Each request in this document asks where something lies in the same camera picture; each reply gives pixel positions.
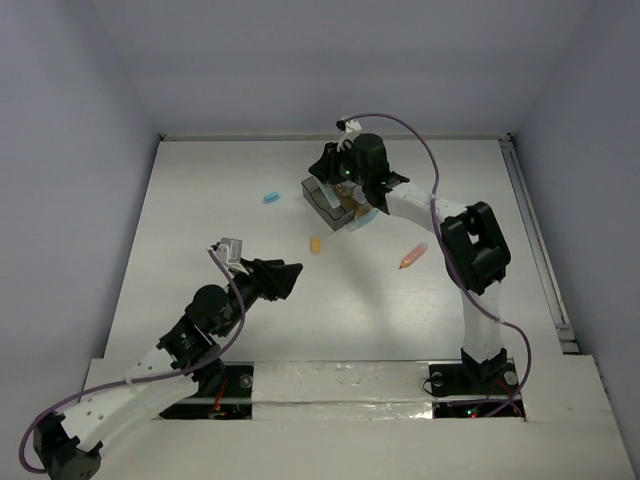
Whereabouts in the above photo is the dark grey plastic container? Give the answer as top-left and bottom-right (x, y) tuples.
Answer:
(301, 176), (354, 231)

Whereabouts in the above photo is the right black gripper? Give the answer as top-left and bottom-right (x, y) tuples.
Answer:
(309, 139), (370, 187)

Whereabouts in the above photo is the blue highlighter marker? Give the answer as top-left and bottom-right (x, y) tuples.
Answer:
(346, 210), (378, 232)

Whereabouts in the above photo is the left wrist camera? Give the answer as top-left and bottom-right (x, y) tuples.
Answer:
(209, 237), (243, 269)

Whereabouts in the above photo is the silver foil tape strip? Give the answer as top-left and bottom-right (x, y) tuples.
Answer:
(251, 361), (433, 421)

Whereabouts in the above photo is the aluminium rail right edge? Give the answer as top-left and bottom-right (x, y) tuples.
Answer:
(498, 135), (582, 355)

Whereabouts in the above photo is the amber plastic container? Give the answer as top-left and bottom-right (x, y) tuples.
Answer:
(333, 184), (375, 220)

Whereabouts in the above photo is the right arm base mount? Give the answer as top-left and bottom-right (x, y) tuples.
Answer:
(422, 359), (526, 419)

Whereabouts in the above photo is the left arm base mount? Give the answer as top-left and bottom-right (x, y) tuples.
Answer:
(159, 362), (254, 420)

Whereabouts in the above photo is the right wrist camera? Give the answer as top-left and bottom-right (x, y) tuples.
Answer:
(336, 119), (362, 151)

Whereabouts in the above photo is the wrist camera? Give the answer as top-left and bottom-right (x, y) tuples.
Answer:
(336, 119), (362, 151)
(209, 237), (243, 269)

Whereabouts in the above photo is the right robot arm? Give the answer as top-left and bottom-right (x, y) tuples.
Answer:
(308, 132), (511, 392)

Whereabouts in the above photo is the orange highlighter marker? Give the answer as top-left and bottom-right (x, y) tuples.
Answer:
(399, 242), (429, 270)

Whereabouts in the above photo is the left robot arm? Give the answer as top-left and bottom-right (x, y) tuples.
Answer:
(19, 259), (303, 479)

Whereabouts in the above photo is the green highlighter marker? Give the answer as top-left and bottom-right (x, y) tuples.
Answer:
(319, 182), (341, 209)

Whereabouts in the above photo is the orange marker cap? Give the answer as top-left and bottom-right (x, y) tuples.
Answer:
(310, 237), (322, 255)

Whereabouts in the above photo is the blue marker cap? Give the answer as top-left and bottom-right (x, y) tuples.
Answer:
(263, 192), (280, 204)

